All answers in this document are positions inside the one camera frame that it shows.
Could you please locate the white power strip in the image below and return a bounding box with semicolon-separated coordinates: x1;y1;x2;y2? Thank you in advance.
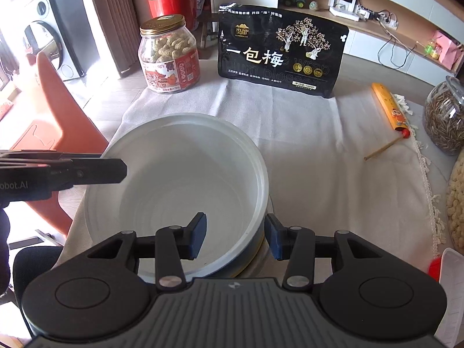
357;5;399;30

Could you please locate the orange chair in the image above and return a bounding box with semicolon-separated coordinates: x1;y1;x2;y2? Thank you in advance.
10;51;109;227

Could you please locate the small red object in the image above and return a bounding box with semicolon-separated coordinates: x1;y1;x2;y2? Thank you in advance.
428;255;443;280

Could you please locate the glass jar of sunflower seeds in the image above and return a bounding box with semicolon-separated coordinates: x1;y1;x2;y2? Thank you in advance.
423;76;464;156

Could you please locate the black chair seat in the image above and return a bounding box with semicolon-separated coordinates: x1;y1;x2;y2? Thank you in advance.
14;246;66;288

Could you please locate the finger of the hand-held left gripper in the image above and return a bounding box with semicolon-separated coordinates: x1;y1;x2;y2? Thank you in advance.
0;151;128;193

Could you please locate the white bowl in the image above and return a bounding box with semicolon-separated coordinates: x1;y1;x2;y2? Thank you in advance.
80;113;269;277

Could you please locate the grey washing machine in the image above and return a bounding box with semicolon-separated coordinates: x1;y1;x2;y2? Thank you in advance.
21;0;101;82

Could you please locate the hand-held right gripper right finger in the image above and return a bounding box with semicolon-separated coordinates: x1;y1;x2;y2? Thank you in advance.
264;213;379;292

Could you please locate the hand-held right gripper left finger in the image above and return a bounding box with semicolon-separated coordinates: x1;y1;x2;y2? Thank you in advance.
87;212;208;292

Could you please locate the white router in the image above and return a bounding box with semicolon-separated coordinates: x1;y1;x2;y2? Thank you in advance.
328;0;362;21

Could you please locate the white tasselled tablecloth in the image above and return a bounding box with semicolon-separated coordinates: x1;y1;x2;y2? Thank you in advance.
65;52;448;280

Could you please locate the pink paper bag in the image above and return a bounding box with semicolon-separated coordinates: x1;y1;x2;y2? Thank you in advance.
431;31;464;73

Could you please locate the person's left forearm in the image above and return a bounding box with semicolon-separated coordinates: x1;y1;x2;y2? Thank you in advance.
0;203;16;298

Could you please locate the black snack bag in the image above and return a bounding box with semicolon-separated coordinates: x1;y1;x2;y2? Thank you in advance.
217;4;349;99

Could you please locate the clear plastic container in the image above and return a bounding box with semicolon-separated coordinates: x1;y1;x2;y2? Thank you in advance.
438;247;464;300

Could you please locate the wooden stick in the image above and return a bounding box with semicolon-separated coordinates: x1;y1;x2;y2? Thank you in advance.
363;138;398;161

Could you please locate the large glass jar of peanuts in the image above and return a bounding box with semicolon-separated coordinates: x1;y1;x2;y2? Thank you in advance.
445;150;464;251

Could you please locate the plastic peanut jar gold lid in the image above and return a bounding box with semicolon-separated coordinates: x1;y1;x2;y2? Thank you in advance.
139;14;201;95

